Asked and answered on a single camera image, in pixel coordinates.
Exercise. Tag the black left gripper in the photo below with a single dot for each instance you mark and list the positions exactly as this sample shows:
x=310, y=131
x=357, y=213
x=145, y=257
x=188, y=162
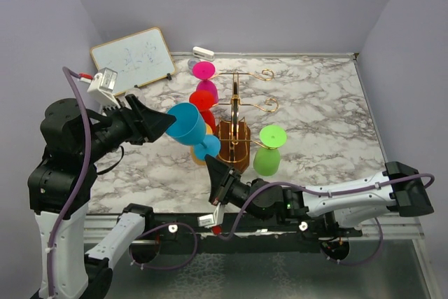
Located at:
x=152, y=123

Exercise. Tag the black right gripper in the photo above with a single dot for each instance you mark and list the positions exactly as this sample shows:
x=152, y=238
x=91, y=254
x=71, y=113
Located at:
x=220, y=176

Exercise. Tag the blue wine glass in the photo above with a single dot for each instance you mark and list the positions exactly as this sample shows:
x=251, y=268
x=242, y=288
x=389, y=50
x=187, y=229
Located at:
x=190, y=130

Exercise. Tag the clear wine glass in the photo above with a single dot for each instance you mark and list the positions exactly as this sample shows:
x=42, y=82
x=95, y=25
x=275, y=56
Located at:
x=138, y=93

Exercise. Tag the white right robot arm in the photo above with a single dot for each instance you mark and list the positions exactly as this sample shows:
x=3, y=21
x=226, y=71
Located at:
x=399, y=188

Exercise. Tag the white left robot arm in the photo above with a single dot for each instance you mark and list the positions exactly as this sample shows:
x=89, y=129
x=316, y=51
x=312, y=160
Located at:
x=59, y=192

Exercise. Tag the wooden rack base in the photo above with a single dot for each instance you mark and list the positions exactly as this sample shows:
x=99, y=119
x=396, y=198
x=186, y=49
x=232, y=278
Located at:
x=234, y=150

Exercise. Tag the green wine glass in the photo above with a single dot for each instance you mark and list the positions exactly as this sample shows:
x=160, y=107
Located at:
x=267, y=158

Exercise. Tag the red wine glass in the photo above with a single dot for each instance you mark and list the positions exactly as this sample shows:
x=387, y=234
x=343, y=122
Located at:
x=204, y=100

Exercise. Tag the pink wine glass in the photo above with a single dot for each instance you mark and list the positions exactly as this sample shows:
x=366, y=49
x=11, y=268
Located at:
x=204, y=71

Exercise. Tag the white eraser box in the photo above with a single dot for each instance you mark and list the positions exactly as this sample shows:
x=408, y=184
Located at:
x=203, y=53

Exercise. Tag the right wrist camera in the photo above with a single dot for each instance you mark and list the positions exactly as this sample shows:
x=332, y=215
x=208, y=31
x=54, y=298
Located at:
x=214, y=219

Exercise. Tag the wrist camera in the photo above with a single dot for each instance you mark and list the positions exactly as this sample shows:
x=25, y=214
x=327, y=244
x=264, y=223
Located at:
x=214, y=219
x=101, y=88

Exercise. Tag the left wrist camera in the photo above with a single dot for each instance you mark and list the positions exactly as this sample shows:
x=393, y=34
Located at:
x=101, y=88

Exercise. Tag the small whiteboard gold frame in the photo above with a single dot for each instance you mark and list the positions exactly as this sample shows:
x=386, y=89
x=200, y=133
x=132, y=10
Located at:
x=139, y=59

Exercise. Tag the black mounting rail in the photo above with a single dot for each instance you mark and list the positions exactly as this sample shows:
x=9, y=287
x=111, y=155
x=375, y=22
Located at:
x=180, y=234

